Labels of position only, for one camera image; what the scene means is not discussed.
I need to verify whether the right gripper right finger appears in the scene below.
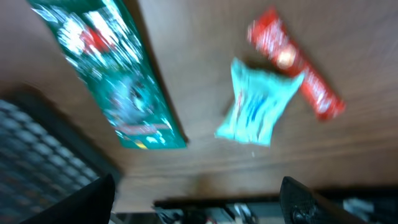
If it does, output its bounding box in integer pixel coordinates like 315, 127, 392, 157
279, 176, 366, 224

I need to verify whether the green 3M gloves packet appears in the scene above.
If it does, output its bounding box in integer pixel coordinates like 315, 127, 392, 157
29, 0, 186, 149

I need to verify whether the mint green wipes packet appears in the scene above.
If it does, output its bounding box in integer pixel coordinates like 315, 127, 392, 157
215, 58, 305, 146

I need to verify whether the red sachet pack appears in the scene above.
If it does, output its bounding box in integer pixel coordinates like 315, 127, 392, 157
248, 7, 346, 120

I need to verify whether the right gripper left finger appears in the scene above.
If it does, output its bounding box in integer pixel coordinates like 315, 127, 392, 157
21, 174, 116, 224

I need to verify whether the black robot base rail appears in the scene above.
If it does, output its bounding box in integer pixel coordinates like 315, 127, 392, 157
153, 187, 397, 223

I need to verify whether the grey plastic mesh basket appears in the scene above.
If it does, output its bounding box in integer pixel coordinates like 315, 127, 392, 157
1, 93, 121, 223

